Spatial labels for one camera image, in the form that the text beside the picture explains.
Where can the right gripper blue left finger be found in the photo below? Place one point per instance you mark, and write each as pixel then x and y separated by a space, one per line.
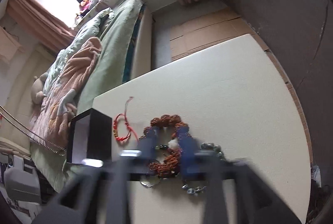
pixel 103 191

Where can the green bed sheet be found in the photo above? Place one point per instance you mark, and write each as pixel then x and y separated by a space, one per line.
pixel 112 69

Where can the white padded table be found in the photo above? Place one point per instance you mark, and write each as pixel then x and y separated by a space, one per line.
pixel 230 94

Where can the light green floral duvet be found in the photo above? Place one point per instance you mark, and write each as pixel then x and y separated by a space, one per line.
pixel 92 28

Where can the cardboard floor sheets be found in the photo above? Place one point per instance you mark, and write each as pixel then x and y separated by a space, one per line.
pixel 217 27

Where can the pink fleece blanket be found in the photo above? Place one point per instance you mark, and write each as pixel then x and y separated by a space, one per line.
pixel 50 125

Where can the beige plush toy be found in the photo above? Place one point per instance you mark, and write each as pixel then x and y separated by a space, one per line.
pixel 36 91

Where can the dark wardrobe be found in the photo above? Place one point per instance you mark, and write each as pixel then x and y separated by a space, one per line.
pixel 299 33

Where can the left pink curtain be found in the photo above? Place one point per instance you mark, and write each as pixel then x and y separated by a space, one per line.
pixel 36 20

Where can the black jewelry box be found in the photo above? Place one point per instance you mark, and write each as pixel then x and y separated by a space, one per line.
pixel 90 137

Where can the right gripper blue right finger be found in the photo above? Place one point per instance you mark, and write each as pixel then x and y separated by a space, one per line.
pixel 256 202

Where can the hanging beige towel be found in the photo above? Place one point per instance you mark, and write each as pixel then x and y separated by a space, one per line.
pixel 8 46

